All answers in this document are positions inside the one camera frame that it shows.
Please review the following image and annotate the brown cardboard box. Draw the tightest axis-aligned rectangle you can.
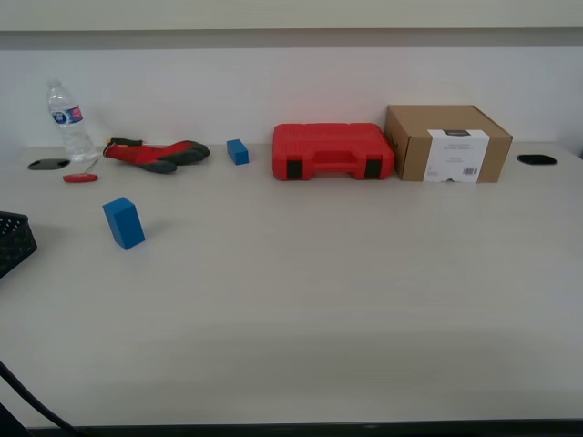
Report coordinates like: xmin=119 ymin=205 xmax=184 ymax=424
xmin=384 ymin=104 xmax=514 ymax=185

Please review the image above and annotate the black woven basket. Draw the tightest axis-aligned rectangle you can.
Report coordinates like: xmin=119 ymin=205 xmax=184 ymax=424
xmin=0 ymin=211 xmax=39 ymax=279

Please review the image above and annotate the red and black work glove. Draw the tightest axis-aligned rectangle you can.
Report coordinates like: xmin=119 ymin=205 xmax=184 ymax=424
xmin=102 ymin=137 xmax=211 ymax=176

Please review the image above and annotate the small blue block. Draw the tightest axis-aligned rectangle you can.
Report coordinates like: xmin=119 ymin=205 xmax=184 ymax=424
xmin=226 ymin=138 xmax=251 ymax=166

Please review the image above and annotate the clear plastic water bottle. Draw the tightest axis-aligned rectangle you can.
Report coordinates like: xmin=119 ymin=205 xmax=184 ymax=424
xmin=46 ymin=77 xmax=99 ymax=164

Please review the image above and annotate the red T-handle hex key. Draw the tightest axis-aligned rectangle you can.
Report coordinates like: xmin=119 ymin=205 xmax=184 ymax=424
xmin=62 ymin=158 xmax=100 ymax=184

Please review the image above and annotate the black desk grommet hole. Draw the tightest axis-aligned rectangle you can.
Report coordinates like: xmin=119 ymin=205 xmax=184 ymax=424
xmin=26 ymin=158 xmax=72 ymax=172
xmin=516 ymin=153 xmax=559 ymax=166

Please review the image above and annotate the red plastic tool case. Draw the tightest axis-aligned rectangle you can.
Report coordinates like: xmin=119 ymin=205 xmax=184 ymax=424
xmin=271 ymin=122 xmax=395 ymax=181

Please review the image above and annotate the black cable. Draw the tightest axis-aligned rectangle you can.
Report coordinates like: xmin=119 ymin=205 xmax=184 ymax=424
xmin=0 ymin=361 xmax=87 ymax=437

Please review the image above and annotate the large blue block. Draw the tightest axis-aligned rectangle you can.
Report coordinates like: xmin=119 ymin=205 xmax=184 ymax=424
xmin=102 ymin=196 xmax=147 ymax=250

